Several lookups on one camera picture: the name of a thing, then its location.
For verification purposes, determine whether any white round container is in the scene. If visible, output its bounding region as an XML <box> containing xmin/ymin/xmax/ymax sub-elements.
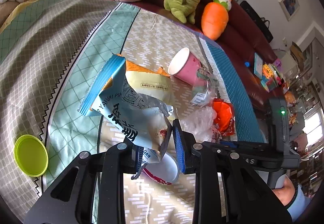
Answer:
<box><xmin>142</xmin><ymin>153</ymin><xmax>180</xmax><ymax>185</ymax></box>

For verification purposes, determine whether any clear bag white label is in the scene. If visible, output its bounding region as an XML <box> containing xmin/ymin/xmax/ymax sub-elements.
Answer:
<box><xmin>191</xmin><ymin>68</ymin><xmax>219</xmax><ymax>107</ymax></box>

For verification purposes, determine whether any pile of colourful toys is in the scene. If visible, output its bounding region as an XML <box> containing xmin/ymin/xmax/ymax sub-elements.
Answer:
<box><xmin>261</xmin><ymin>59</ymin><xmax>286</xmax><ymax>91</ymax></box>

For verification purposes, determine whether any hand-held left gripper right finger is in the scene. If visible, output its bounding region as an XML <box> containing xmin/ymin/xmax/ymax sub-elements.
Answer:
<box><xmin>172</xmin><ymin>119</ymin><xmax>291</xmax><ymax>224</ymax></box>

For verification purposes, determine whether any cream orange snack packet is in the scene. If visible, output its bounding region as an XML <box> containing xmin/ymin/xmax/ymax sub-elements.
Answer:
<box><xmin>124</xmin><ymin>59</ymin><xmax>174</xmax><ymax>104</ymax></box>

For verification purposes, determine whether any framed wall picture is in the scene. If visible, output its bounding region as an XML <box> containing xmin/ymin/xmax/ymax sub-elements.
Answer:
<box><xmin>279</xmin><ymin>0</ymin><xmax>300</xmax><ymax>21</ymax></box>

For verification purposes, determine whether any light blue picture book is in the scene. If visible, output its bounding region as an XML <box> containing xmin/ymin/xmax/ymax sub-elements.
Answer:
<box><xmin>253</xmin><ymin>52</ymin><xmax>265</xmax><ymax>79</ymax></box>

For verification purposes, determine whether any black bag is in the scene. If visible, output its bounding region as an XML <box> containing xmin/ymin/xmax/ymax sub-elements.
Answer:
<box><xmin>239</xmin><ymin>0</ymin><xmax>274</xmax><ymax>44</ymax></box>

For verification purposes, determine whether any lime green round lid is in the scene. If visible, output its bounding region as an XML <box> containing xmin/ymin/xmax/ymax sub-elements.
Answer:
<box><xmin>14</xmin><ymin>135</ymin><xmax>49</xmax><ymax>177</ymax></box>

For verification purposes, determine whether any blue white snack packet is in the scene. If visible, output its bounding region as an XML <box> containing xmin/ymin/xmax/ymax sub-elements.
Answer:
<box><xmin>77</xmin><ymin>53</ymin><xmax>175</xmax><ymax>180</ymax></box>

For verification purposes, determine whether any orange carrot plush toy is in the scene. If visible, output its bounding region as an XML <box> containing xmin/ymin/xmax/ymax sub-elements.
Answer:
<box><xmin>201</xmin><ymin>0</ymin><xmax>233</xmax><ymax>41</ymax></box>

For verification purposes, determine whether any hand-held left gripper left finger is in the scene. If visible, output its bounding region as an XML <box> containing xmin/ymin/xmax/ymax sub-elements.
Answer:
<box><xmin>24</xmin><ymin>135</ymin><xmax>145</xmax><ymax>224</ymax></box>

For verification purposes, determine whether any dark red leather sofa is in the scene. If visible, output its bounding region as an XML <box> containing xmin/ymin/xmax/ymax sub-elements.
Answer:
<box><xmin>61</xmin><ymin>0</ymin><xmax>279</xmax><ymax>110</ymax></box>

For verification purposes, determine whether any person's right forearm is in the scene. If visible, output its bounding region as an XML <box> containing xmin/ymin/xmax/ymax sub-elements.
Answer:
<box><xmin>272</xmin><ymin>177</ymin><xmax>314</xmax><ymax>222</ymax></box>

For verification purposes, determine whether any pink paper cup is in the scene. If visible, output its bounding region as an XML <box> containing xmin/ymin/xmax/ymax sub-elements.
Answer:
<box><xmin>167</xmin><ymin>47</ymin><xmax>212</xmax><ymax>86</ymax></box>

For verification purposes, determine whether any crumpled clear plastic wrapper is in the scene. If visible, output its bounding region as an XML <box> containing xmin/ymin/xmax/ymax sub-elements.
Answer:
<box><xmin>181</xmin><ymin>106</ymin><xmax>218</xmax><ymax>142</ymax></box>

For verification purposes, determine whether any red orange snack packet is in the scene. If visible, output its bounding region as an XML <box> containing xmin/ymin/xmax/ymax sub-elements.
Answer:
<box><xmin>211</xmin><ymin>99</ymin><xmax>237</xmax><ymax>138</ymax></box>

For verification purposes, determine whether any teal patterned quilted tablecloth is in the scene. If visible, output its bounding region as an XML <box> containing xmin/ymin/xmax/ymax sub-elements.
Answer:
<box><xmin>0</xmin><ymin>0</ymin><xmax>269</xmax><ymax>224</ymax></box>

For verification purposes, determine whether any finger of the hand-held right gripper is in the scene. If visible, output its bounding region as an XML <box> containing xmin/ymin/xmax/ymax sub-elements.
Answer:
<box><xmin>202</xmin><ymin>139</ymin><xmax>269</xmax><ymax>156</ymax></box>

